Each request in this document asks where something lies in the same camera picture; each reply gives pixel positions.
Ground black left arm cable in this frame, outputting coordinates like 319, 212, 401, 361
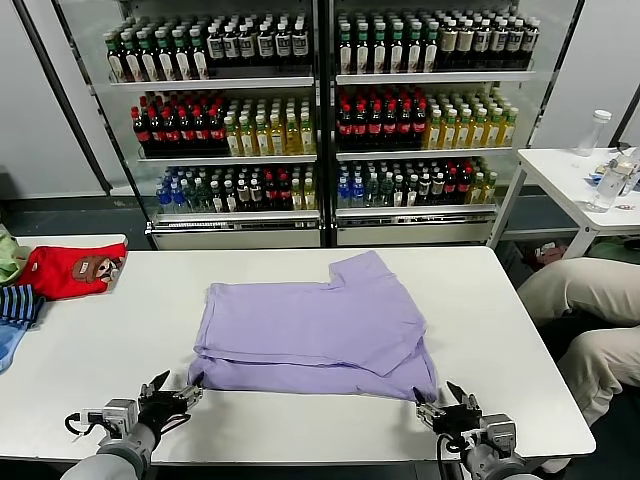
64, 412, 104, 441

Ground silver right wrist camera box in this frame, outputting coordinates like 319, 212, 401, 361
479, 412, 517, 454

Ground light blue garment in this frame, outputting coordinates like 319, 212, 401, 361
0, 319, 29, 374

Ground red white small package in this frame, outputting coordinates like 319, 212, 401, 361
535, 241, 569, 265

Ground light purple t-shirt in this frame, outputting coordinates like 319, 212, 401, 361
187, 249, 441, 404

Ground seated person beige trousers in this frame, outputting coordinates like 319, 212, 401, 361
517, 257, 640, 329

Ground beige trouser leg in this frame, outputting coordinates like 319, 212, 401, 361
555, 324, 640, 426

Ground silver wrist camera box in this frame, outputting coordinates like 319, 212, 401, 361
479, 412, 517, 454
101, 397, 139, 437

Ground tall clear white-capped bottle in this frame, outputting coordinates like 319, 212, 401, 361
574, 109, 613, 159

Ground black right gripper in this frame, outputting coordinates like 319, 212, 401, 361
412, 380, 484, 441

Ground blue black striped garment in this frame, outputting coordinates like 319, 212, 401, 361
0, 283, 47, 331

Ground red bear print t-shirt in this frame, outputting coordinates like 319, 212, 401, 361
16, 243, 128, 301

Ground glass beverage display shelf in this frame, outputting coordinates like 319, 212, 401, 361
52, 0, 327, 251
324, 0, 586, 249

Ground white beige gadget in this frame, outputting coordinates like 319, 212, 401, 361
607, 152, 640, 197

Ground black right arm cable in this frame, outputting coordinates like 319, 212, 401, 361
436, 432, 469, 480

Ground green object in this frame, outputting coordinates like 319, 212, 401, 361
588, 234, 640, 264

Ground white cap dark label bottle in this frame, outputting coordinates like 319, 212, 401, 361
474, 18, 492, 66
207, 24, 225, 66
256, 22, 275, 64
291, 21, 309, 64
523, 17, 541, 64
274, 22, 292, 64
491, 18, 509, 65
238, 23, 256, 65
223, 23, 240, 65
507, 18, 525, 64

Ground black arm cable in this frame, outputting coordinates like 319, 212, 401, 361
64, 412, 104, 441
436, 432, 469, 480

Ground clear plastic water bottle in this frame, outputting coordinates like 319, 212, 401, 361
585, 160, 626, 214

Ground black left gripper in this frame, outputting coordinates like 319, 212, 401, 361
136, 369, 205, 437

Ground black plastic crate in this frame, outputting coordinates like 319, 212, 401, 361
498, 239, 537, 287

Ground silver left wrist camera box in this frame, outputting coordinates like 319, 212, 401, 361
101, 397, 139, 437

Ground black diagonal frame bar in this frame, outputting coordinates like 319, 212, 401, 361
14, 0, 115, 197

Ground white side table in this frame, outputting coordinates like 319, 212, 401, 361
487, 147, 640, 261

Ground light green garment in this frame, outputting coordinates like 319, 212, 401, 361
0, 232, 31, 286

